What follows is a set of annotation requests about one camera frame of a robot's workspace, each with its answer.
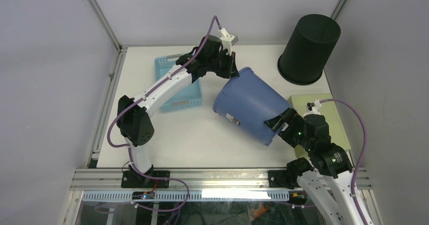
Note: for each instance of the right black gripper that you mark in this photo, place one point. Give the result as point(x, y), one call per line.
point(288, 115)

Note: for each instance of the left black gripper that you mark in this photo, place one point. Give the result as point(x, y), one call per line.
point(229, 71)

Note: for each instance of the large blue plastic bucket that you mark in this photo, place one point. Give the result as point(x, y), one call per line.
point(247, 101)

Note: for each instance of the light blue perforated basket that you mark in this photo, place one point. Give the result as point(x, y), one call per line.
point(189, 97)

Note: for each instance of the yellow-green perforated basket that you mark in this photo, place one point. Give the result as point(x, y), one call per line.
point(329, 111)

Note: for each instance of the large black plastic bucket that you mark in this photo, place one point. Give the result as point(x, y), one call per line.
point(308, 49)

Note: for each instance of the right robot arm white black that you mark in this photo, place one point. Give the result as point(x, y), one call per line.
point(327, 175)

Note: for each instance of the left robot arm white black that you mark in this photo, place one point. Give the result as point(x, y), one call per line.
point(134, 114)

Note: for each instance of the orange object under table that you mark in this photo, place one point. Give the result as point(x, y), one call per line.
point(258, 209)

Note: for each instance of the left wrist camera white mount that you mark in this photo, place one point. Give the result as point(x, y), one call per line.
point(228, 40)

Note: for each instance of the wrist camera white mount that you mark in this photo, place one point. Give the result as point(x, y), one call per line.
point(228, 40)
point(313, 108)

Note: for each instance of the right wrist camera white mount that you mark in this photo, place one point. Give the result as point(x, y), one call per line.
point(313, 108)

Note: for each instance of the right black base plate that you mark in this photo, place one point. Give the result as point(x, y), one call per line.
point(282, 179)

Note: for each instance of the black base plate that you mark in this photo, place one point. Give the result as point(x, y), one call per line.
point(131, 179)
point(282, 179)

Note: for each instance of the white slotted cable duct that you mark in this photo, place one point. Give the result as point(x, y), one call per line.
point(205, 195)

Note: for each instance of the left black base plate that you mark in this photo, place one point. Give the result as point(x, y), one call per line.
point(131, 179)

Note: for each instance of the aluminium front rail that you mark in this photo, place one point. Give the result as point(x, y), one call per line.
point(196, 178)

